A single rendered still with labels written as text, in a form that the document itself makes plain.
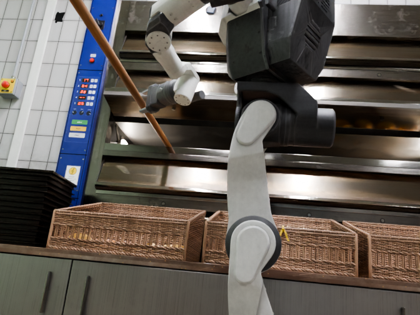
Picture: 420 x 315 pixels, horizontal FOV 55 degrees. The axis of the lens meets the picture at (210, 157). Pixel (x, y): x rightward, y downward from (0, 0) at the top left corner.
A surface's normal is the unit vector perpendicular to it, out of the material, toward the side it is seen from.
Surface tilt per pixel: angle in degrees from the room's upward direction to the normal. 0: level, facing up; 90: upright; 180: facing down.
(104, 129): 90
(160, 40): 159
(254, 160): 114
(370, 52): 70
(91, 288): 90
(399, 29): 90
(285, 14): 90
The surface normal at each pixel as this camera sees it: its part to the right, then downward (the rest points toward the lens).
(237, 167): -0.03, 0.12
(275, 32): -0.65, -0.25
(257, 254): -0.11, -0.30
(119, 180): -0.06, -0.61
